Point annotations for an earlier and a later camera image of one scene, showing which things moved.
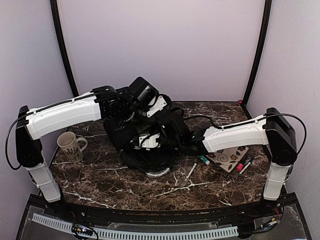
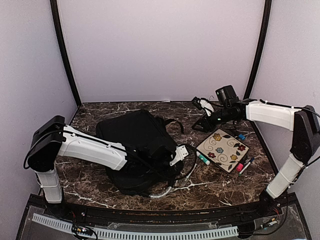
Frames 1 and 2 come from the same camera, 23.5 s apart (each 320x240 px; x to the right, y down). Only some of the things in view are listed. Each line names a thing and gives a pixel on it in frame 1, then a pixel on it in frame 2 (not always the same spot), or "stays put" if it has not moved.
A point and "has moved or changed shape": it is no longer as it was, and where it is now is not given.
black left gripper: x=142 y=127 -> x=166 y=175
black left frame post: x=75 y=90 stays put
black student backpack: x=151 y=163 has moved or changed shape
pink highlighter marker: x=239 y=167 stays put
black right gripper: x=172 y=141 -> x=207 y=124
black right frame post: x=267 y=18 stays put
